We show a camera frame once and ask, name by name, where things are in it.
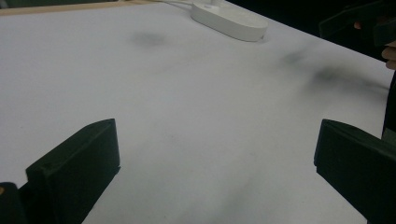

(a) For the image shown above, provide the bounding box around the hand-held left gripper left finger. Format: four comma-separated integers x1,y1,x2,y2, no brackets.
25,118,121,224

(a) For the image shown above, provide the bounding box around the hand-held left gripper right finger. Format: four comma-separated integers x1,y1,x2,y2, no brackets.
313,119,396,224

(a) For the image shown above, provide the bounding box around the white power strip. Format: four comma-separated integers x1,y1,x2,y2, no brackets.
190,0,269,43

